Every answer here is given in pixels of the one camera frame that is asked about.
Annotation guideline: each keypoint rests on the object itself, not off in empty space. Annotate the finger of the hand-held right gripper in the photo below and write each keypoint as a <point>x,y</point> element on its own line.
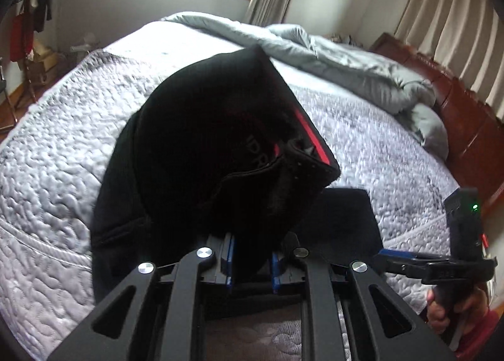
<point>405,269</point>
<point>405,254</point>

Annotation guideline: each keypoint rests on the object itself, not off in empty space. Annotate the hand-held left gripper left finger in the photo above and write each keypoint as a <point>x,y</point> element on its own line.
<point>228,262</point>

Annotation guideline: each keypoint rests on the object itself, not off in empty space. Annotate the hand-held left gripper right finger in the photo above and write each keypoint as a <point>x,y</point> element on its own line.
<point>275,272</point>

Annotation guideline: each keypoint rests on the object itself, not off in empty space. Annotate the black pants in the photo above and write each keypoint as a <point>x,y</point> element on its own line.
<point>197,129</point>

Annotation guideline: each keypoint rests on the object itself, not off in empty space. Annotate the person's right forearm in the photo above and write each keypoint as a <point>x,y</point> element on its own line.
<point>486,333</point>

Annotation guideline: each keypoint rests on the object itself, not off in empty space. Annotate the person's right hand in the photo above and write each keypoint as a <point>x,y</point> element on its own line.
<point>464,310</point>

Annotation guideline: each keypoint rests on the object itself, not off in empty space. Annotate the brown wooden headboard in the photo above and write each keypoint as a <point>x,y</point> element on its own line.
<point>464,117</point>

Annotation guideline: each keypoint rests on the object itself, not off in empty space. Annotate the grey-green comforter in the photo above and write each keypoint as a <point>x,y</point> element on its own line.
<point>334,66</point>

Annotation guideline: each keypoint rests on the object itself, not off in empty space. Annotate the grey quilted bed mattress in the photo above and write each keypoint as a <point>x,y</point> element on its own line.
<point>59,148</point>

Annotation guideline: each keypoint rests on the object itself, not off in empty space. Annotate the beige cardboard box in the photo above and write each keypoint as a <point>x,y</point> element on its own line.
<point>45,62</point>

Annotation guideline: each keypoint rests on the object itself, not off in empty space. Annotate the red hanging garment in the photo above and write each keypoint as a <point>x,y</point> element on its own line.
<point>19,38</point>

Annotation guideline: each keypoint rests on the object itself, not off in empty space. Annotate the dark hanging garment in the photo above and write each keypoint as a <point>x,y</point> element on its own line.
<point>41,3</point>

